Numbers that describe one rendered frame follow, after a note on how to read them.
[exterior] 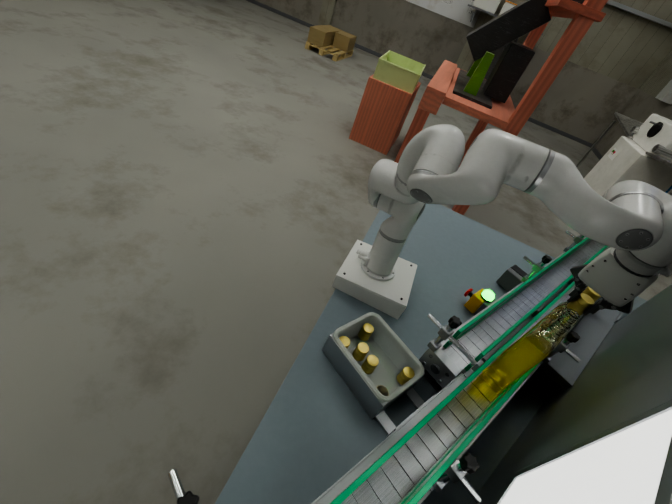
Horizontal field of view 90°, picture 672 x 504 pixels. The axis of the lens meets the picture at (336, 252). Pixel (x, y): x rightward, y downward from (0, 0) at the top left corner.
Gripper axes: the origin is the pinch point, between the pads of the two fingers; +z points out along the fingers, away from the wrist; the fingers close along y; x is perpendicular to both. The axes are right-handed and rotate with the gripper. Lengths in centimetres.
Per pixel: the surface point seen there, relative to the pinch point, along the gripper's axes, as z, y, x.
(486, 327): 27.2, 10.7, 4.2
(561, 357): 31.1, -8.4, -10.7
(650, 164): 148, 49, -429
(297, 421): 24, 20, 65
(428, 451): 15.9, -1.9, 46.6
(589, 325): 38, -8, -37
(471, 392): 21.2, 0.8, 26.6
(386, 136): 148, 244, -186
